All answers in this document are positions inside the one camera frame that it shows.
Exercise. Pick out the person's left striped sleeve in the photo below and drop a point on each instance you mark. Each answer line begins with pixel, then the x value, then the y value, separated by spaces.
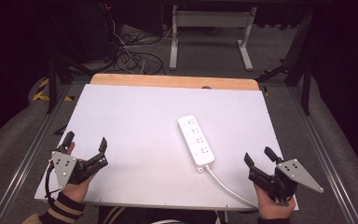
pixel 63 210

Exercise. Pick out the yellow black hazard tape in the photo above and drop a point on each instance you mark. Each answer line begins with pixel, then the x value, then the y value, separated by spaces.
pixel 45 91

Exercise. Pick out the white power strip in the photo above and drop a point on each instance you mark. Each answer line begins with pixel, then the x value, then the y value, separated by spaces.
pixel 196 140

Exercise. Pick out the person's left hand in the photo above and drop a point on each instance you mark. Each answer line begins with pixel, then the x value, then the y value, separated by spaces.
pixel 78 186

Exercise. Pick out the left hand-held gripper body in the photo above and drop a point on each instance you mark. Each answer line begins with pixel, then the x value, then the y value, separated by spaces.
pixel 66 166

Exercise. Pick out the black metal stand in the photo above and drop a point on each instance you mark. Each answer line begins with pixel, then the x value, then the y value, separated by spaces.
pixel 59 71
pixel 298 62

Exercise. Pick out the person's right hand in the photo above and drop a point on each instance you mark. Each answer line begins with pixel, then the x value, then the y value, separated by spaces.
pixel 272 205

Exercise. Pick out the white board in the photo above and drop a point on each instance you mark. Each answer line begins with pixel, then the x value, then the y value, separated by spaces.
pixel 143 137

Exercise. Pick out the wooden table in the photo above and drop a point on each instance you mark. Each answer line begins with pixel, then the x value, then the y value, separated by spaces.
pixel 174 81

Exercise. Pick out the white metal table frame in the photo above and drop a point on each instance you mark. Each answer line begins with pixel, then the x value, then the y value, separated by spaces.
pixel 211 37

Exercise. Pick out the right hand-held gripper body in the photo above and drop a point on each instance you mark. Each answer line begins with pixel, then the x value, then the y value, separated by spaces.
pixel 287 177

